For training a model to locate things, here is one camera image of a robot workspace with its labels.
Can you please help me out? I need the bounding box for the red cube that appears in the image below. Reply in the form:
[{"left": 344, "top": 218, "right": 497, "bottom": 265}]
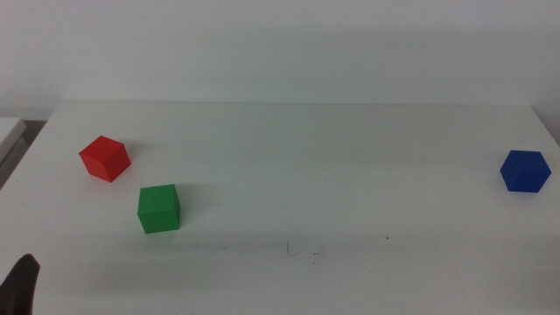
[{"left": 78, "top": 135, "right": 132, "bottom": 184}]

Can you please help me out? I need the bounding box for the green cube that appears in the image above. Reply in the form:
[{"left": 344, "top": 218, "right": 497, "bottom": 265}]
[{"left": 136, "top": 184, "right": 181, "bottom": 235}]

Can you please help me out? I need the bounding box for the blue cube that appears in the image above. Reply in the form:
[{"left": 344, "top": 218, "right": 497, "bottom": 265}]
[{"left": 499, "top": 150, "right": 552, "bottom": 193}]

